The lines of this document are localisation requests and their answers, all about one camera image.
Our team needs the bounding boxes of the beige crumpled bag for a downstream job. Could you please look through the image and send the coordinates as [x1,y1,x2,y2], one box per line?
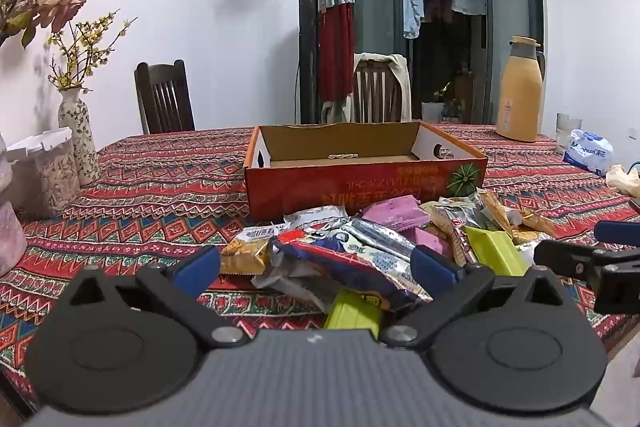
[606,164,640,198]

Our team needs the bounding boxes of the dark framed sliding glass door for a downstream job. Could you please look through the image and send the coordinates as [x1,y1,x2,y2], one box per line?
[298,0,546,128]

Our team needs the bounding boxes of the clear container with white lid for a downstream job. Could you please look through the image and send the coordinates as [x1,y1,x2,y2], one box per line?
[5,127,82,220]

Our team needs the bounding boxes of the tan thermos jug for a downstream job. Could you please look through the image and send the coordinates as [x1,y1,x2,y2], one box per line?
[495,36,547,142]

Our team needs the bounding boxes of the brown slatted wooden chair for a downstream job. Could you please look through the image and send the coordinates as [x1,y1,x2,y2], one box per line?
[352,57,406,124]

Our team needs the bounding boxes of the clear drinking glass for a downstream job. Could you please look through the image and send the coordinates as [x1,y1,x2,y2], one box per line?
[555,113,583,152]

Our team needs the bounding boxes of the chair with draped cloth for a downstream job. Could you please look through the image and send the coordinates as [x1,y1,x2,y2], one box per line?
[322,53,413,124]

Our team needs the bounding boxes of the floral ceramic vase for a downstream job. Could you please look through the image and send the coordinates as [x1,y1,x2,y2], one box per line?
[58,88,102,188]

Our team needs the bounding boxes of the dark wooden chair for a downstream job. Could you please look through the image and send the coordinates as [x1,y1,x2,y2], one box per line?
[134,60,196,135]

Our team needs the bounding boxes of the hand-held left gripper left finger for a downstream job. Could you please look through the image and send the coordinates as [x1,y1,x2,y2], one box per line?
[65,245,251,350]

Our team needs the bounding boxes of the pale pink vase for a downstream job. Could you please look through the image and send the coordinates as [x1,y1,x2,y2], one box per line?
[0,132,28,278]

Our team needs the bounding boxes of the yellow flower branches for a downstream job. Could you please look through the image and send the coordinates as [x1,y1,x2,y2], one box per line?
[47,9,138,95]

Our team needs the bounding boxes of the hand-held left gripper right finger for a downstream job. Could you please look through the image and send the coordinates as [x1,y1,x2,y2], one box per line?
[378,245,576,350]

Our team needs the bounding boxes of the red patterned tablecloth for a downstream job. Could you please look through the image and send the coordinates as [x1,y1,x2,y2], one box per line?
[0,123,640,408]

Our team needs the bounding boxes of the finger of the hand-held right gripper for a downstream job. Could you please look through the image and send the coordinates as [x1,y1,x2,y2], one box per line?
[533,240,601,281]
[595,221,640,251]

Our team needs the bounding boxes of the red tassel hanging decoration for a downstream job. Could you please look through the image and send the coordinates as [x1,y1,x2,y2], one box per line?
[316,0,358,102]

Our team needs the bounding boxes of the pile of snack packets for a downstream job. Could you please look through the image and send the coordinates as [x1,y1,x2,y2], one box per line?
[220,189,558,338]

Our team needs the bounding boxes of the white blue tissue pack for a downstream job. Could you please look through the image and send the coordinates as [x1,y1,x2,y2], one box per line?
[562,129,615,175]

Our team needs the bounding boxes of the orange cardboard box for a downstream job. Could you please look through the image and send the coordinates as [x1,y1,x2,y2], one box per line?
[243,121,489,224]

